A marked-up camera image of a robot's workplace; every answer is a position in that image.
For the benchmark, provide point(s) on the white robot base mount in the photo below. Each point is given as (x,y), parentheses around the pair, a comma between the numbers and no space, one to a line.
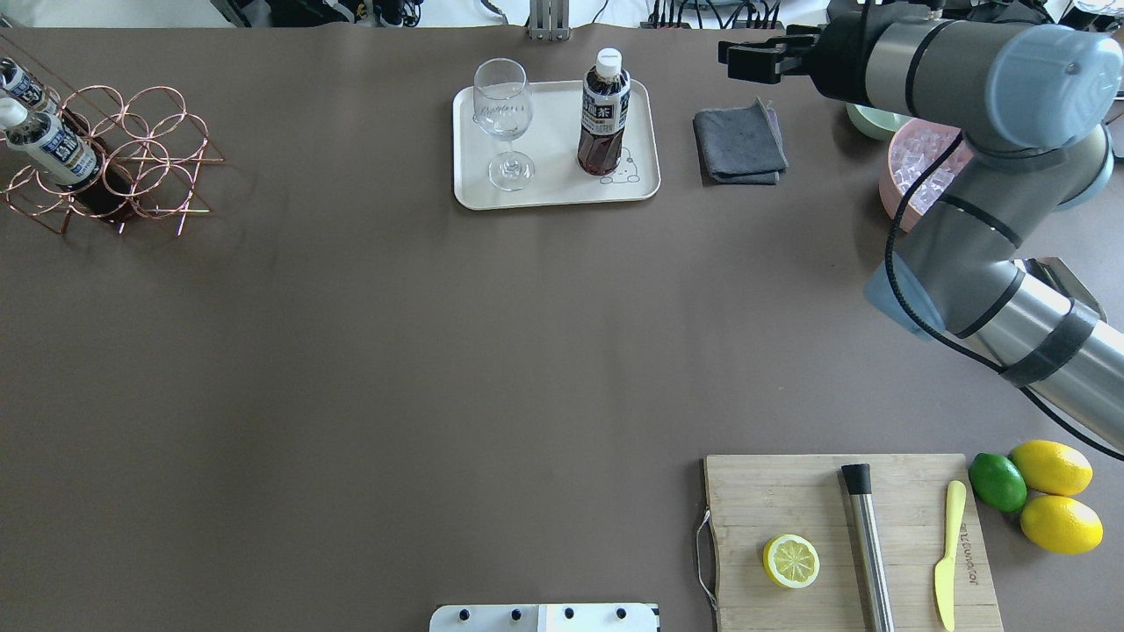
(581,616)

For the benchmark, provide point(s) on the copper wire bottle basket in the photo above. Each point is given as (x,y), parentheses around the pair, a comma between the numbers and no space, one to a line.
(152,151)

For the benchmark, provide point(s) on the yellow lemon upper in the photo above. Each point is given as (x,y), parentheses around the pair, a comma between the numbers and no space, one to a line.
(1052,467)

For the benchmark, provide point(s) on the pink bowl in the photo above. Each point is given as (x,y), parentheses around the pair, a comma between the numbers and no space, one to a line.
(891,189)

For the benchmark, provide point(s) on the half lemon slice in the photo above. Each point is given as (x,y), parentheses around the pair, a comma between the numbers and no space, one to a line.
(791,561)

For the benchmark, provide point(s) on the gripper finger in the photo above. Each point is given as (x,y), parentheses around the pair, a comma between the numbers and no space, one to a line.
(764,68)
(795,41)

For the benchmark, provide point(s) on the green lime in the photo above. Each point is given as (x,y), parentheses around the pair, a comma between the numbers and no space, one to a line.
(998,482)

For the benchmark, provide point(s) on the clear wine glass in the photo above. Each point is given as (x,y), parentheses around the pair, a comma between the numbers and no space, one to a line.
(502,108)

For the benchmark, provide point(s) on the tea bottle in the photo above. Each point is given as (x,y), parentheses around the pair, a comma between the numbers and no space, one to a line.
(606,90)
(35,96)
(69,161)

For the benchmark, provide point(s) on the yellow plastic knife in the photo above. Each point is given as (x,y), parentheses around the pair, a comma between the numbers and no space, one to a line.
(944,570)

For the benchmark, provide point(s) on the yellow lemon lower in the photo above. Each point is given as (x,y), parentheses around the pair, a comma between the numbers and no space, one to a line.
(1061,525)

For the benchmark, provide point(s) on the metal ice scoop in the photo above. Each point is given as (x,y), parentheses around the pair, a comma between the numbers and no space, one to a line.
(1053,272)

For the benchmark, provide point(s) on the clear ice cubes pile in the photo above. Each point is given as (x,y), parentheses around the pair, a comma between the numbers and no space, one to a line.
(922,162)

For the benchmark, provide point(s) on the cream rabbit serving tray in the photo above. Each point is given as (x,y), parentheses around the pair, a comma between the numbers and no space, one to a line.
(551,143)

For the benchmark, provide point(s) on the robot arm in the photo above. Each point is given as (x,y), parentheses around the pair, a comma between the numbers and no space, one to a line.
(1028,102)

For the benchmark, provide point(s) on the grey folded cloth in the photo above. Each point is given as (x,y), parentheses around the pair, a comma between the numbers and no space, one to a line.
(741,145)

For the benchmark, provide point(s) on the green ceramic bowl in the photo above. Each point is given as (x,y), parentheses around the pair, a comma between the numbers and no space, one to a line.
(875,124)

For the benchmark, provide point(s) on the bamboo cutting board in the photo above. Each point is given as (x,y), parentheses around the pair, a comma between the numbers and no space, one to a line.
(754,498)

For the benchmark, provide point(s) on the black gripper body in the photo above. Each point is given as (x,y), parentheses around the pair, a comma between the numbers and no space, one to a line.
(840,58)

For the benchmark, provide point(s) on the yellow lemon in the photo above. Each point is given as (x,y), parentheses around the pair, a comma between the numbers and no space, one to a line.
(1052,467)
(1061,525)

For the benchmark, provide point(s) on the steel muddler black tip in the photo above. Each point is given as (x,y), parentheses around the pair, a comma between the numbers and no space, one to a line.
(856,477)

